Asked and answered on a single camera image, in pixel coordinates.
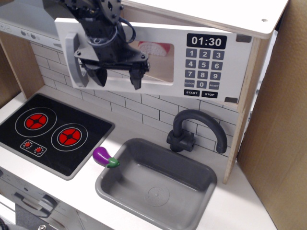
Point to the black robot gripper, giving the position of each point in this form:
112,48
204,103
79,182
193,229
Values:
98,53

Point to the white toy microwave door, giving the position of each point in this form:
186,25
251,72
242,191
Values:
203,63

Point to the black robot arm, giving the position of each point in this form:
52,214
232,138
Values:
97,17

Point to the red white toy sushi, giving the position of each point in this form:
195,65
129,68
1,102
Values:
152,48

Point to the purple toy eggplant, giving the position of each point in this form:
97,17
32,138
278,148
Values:
101,156

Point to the black toy stovetop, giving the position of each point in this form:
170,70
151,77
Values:
52,135

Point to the dark grey toy faucet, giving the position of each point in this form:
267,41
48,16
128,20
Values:
180,139

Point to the grey range hood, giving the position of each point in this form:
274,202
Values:
33,20

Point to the grey plastic sink basin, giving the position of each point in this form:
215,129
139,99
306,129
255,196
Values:
160,186

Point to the brown cardboard panel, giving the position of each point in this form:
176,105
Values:
273,153

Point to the grey oven door handle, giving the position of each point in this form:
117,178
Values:
40,208

